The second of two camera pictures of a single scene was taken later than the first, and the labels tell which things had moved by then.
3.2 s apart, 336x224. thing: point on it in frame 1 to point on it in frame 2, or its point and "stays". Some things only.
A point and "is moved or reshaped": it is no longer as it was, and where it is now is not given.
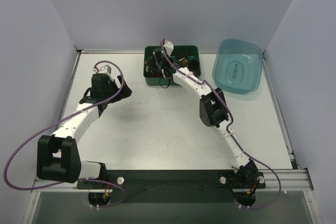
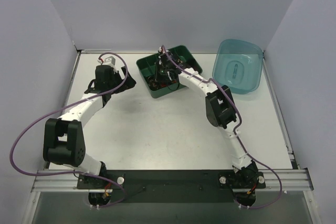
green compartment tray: x=159 y=67 is moved or reshaped
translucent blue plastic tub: x=237 y=66 stays
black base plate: x=176 y=186 stays
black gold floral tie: x=148 y=70 to x=154 y=83
